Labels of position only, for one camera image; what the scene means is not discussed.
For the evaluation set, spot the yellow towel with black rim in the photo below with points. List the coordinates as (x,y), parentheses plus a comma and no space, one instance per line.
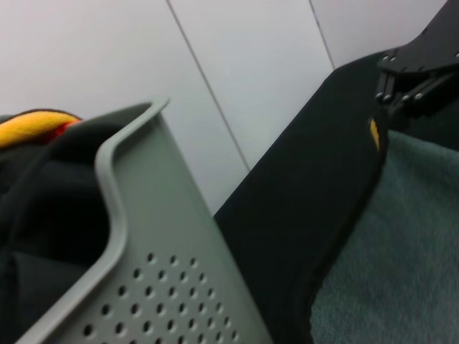
(394,233)

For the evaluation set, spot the grey perforated storage box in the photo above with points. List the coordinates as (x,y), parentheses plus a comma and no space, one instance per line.
(161,215)

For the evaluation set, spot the yellow and red towel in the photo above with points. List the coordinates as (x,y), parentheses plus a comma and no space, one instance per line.
(28,127)

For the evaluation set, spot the dark grey towel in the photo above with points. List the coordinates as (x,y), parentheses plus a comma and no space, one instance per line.
(54,197)

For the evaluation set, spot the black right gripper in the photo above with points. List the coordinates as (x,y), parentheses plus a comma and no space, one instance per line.
(430,46)

